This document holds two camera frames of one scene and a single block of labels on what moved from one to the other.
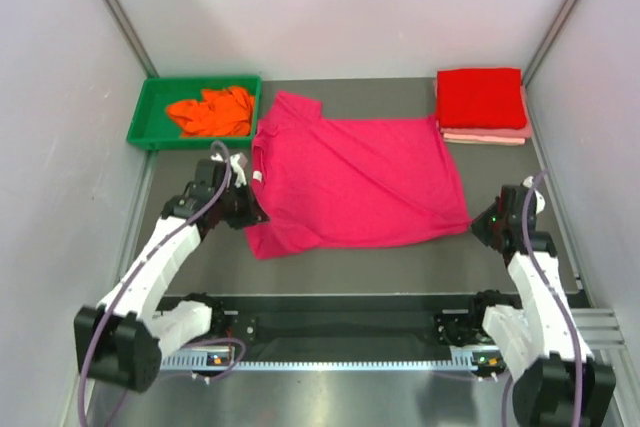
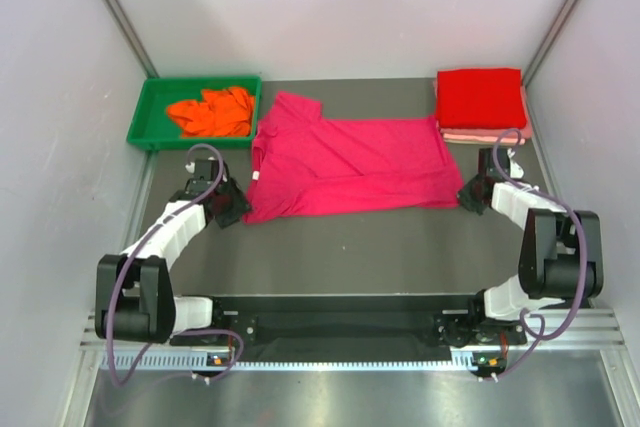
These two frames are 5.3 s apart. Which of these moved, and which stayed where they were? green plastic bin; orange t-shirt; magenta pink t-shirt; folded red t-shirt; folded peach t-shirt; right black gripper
Moved: right black gripper; magenta pink t-shirt
Stayed: folded red t-shirt; green plastic bin; orange t-shirt; folded peach t-shirt
